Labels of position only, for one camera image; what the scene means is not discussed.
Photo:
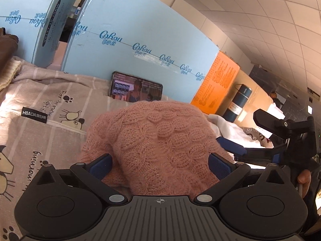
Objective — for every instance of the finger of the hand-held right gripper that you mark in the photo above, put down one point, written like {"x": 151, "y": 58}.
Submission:
{"x": 253, "y": 161}
{"x": 233, "y": 146}

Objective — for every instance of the small light blue carton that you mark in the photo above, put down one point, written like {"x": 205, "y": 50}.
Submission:
{"x": 22, "y": 5}

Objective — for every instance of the orange cardboard box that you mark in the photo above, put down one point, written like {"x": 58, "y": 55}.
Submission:
{"x": 215, "y": 80}

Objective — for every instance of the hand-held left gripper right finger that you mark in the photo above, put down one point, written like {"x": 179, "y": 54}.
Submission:
{"x": 220, "y": 166}

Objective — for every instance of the grey cartoon print garment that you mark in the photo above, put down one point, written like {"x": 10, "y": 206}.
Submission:
{"x": 253, "y": 133}

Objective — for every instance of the striped cartoon print blanket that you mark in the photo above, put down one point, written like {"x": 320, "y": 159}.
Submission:
{"x": 37, "y": 135}

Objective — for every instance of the brown cloth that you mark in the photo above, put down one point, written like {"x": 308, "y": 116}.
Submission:
{"x": 7, "y": 47}

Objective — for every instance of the person's right hand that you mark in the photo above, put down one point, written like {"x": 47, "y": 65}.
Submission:
{"x": 304, "y": 179}

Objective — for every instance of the white shopping bag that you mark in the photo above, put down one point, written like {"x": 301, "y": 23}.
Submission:
{"x": 275, "y": 110}

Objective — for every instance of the dark blue vacuum bottle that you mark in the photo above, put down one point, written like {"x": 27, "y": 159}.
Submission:
{"x": 237, "y": 105}

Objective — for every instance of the pink knitted sweater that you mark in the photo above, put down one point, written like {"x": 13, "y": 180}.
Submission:
{"x": 155, "y": 140}

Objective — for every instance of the large light blue carton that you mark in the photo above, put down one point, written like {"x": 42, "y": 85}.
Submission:
{"x": 140, "y": 25}

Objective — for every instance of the cream ribbed knit garment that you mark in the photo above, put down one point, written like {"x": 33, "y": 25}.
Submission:
{"x": 8, "y": 72}

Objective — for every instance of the smartphone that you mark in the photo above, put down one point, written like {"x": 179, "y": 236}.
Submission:
{"x": 135, "y": 87}

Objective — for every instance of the brown cardboard box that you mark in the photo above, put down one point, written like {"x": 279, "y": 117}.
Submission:
{"x": 258, "y": 90}

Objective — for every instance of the white garment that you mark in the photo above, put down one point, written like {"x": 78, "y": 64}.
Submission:
{"x": 230, "y": 130}

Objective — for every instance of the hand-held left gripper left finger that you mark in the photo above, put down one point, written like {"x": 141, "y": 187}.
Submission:
{"x": 100, "y": 167}

